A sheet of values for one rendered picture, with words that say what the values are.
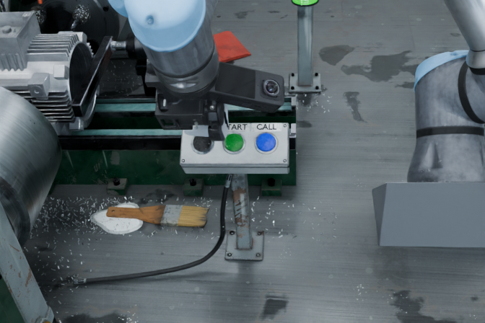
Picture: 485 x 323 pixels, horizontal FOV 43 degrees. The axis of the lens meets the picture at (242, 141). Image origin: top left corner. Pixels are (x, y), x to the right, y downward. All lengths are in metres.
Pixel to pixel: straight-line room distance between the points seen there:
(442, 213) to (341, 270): 0.20
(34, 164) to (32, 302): 0.21
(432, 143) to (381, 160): 0.25
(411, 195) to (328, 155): 0.31
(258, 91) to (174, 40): 0.20
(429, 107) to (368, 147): 0.28
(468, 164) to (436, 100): 0.12
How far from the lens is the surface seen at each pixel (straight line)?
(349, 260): 1.13
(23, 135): 0.99
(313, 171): 1.29
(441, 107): 1.11
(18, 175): 0.95
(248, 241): 1.12
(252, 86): 0.76
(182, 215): 1.21
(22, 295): 0.95
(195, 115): 0.76
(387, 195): 1.07
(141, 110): 1.31
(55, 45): 1.21
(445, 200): 1.09
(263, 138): 0.94
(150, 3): 0.58
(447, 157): 1.08
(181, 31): 0.59
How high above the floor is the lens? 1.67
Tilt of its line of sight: 39 degrees down
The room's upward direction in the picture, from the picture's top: 5 degrees counter-clockwise
